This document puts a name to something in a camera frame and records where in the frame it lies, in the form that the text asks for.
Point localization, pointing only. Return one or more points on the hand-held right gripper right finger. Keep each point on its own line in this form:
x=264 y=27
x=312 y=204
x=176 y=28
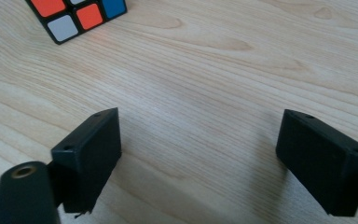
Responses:
x=320 y=168

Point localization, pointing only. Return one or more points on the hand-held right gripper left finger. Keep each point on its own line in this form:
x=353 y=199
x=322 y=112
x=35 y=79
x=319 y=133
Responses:
x=90 y=155

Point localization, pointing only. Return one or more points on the multicoloured puzzle cube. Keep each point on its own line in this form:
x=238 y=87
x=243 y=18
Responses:
x=74 y=18

